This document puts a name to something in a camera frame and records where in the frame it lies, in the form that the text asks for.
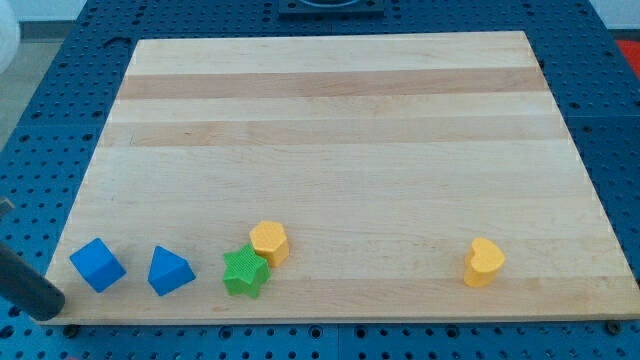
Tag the white object at left edge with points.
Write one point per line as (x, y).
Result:
(10, 35)

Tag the dark cylindrical robot arm tool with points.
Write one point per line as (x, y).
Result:
(28, 289)

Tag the blue cube block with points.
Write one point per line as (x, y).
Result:
(97, 265)

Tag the dark robot base mount plate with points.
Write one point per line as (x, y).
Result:
(330, 7)

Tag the green star block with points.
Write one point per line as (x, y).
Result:
(245, 272)

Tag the blue triangular prism block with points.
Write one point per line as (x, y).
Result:
(168, 271)

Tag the red object at right edge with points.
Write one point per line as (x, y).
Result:
(631, 52)

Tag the yellow heart block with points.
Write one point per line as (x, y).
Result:
(483, 262)

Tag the yellow hexagon block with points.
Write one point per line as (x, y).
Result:
(270, 241)

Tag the large wooden board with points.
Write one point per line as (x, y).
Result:
(383, 156)

